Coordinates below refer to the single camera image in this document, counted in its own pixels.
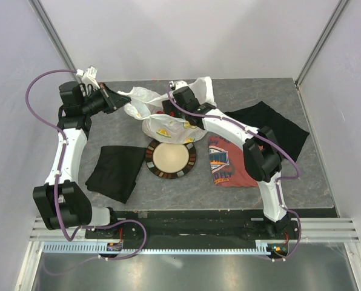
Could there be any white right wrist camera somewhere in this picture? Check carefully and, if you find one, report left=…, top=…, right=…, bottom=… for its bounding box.
left=169, top=81, right=188, bottom=91

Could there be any round brown patterned plate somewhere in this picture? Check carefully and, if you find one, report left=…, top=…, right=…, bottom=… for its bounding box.
left=145, top=139, right=197, bottom=179

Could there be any aluminium frame post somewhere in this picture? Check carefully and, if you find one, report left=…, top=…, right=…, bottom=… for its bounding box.
left=28, top=0, right=81, bottom=82
left=294, top=0, right=351, bottom=90

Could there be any aluminium frame post left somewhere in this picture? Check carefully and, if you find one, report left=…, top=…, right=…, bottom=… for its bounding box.
left=28, top=0, right=81, bottom=82

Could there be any aluminium frame post right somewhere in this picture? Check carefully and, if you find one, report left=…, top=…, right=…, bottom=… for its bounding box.
left=294, top=0, right=351, bottom=90

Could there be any red printed t-shirt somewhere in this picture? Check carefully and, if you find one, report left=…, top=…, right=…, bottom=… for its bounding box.
left=208, top=135, right=258, bottom=187

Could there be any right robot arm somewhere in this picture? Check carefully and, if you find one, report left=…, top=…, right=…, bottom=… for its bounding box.
left=167, top=81, right=295, bottom=239

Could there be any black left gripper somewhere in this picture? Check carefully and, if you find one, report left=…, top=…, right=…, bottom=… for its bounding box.
left=80, top=82, right=130, bottom=116

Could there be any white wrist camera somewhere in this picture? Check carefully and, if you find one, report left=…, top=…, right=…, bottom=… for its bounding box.
left=169, top=81, right=188, bottom=91
left=75, top=65, right=100, bottom=90

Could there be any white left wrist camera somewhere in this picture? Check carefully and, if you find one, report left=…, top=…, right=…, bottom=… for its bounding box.
left=75, top=65, right=100, bottom=90

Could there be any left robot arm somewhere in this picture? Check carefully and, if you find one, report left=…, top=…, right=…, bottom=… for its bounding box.
left=33, top=81, right=131, bottom=238

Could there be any white slotted cable duct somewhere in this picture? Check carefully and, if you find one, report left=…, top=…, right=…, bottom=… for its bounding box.
left=42, top=241, right=288, bottom=255

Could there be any black folded cloth right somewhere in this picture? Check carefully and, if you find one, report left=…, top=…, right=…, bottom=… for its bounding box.
left=225, top=101, right=310, bottom=162

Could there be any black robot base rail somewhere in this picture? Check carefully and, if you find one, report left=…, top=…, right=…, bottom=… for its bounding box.
left=85, top=207, right=301, bottom=245

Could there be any white plastic bag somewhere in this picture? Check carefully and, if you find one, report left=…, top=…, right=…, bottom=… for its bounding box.
left=118, top=87, right=207, bottom=144

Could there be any black folded cloth left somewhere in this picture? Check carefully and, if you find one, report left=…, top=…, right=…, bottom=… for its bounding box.
left=85, top=145, right=145, bottom=204

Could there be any black folded cloth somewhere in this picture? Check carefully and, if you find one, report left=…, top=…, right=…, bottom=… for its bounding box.
left=225, top=101, right=310, bottom=162
left=85, top=145, right=145, bottom=204

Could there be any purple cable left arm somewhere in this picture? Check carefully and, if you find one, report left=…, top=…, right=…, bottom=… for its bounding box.
left=25, top=69, right=148, bottom=276

